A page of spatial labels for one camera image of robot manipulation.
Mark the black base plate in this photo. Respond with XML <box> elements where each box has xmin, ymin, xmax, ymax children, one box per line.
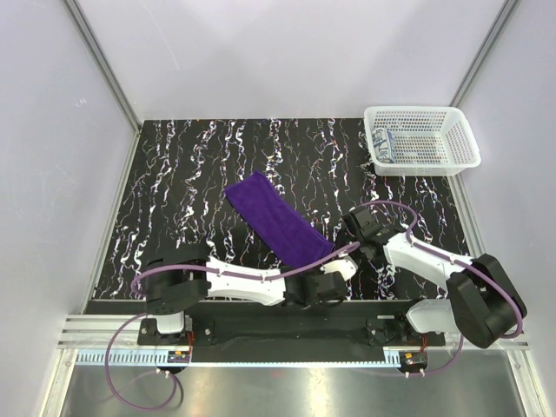
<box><xmin>137</xmin><ymin>301</ymin><xmax>445</xmax><ymax>348</ymax></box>

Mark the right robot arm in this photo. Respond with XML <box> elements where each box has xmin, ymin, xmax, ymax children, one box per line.
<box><xmin>342</xmin><ymin>207</ymin><xmax>527</xmax><ymax>348</ymax></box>

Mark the blue white patterned towel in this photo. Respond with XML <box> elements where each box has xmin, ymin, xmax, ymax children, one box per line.
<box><xmin>371</xmin><ymin>128</ymin><xmax>395</xmax><ymax>163</ymax></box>

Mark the black marble pattern mat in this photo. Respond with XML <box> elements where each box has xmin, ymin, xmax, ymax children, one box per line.
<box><xmin>93</xmin><ymin>118</ymin><xmax>471</xmax><ymax>300</ymax></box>

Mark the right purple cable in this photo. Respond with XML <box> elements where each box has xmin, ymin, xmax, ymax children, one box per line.
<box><xmin>360</xmin><ymin>200</ymin><xmax>525</xmax><ymax>377</ymax></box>

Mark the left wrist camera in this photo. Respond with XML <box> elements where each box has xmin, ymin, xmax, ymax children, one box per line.
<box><xmin>320</xmin><ymin>255</ymin><xmax>359</xmax><ymax>281</ymax></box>

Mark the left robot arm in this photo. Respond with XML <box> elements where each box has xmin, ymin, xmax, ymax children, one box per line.
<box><xmin>134</xmin><ymin>255</ymin><xmax>357</xmax><ymax>344</ymax></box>

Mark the white plastic basket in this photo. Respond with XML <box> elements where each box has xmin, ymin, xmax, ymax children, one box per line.
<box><xmin>363</xmin><ymin>106</ymin><xmax>481</xmax><ymax>176</ymax></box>

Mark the purple towel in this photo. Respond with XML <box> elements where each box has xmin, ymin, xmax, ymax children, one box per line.
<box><xmin>225</xmin><ymin>171</ymin><xmax>334</xmax><ymax>268</ymax></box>

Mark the aluminium frame rail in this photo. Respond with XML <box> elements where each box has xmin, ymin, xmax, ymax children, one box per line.
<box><xmin>56</xmin><ymin>314</ymin><xmax>531</xmax><ymax>348</ymax></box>

